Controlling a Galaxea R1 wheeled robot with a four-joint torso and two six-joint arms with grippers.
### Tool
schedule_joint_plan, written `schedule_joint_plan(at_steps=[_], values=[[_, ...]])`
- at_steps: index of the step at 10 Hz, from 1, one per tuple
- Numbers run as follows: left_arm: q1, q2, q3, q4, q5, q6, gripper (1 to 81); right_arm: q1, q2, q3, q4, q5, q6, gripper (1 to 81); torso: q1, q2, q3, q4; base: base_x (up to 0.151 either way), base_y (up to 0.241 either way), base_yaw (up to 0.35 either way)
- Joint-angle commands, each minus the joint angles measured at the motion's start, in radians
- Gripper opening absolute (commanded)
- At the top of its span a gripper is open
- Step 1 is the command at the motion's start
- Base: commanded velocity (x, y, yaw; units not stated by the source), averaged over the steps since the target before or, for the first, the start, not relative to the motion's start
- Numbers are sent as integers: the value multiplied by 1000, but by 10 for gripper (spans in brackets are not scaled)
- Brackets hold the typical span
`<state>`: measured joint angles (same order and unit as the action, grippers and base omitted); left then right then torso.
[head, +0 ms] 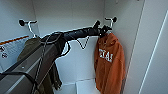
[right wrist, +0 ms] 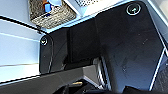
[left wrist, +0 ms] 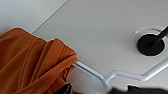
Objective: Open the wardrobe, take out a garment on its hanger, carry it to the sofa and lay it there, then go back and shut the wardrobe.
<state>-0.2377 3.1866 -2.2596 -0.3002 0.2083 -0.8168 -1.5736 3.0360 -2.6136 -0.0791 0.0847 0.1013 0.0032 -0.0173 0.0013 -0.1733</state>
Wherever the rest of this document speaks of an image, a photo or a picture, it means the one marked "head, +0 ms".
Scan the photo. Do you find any pale hanger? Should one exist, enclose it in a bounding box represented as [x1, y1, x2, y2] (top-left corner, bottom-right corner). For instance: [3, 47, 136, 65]
[99, 16, 116, 36]
[25, 20, 40, 40]

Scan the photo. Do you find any orange hoodie with white print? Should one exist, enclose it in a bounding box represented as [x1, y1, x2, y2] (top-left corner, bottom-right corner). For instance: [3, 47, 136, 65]
[93, 32, 127, 94]

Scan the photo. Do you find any white wardrobe door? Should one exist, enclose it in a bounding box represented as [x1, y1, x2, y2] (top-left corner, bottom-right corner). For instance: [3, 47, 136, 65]
[138, 0, 168, 94]

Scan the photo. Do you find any black wardrobe hook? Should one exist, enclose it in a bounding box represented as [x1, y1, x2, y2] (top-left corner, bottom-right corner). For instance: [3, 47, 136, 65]
[111, 16, 118, 24]
[18, 19, 30, 27]

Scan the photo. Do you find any white wardrobe body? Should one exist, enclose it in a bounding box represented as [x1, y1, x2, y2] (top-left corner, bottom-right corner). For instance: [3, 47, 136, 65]
[0, 0, 147, 94]

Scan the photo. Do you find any white inner shelf unit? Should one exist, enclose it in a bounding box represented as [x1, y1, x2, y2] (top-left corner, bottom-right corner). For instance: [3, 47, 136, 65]
[56, 78, 101, 94]

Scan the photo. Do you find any pale hanger under green jacket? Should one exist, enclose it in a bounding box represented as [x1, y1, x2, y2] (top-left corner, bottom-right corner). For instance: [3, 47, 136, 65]
[25, 20, 40, 40]

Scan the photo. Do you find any olive green jacket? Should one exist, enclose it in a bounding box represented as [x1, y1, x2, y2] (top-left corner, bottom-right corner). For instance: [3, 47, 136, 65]
[16, 37, 64, 94]

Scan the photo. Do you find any white label with orange stripe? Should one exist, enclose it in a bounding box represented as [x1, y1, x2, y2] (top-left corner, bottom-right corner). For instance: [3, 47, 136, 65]
[0, 34, 30, 60]

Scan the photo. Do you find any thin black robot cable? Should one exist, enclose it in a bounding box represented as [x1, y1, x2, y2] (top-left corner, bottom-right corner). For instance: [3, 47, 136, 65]
[31, 33, 72, 88]

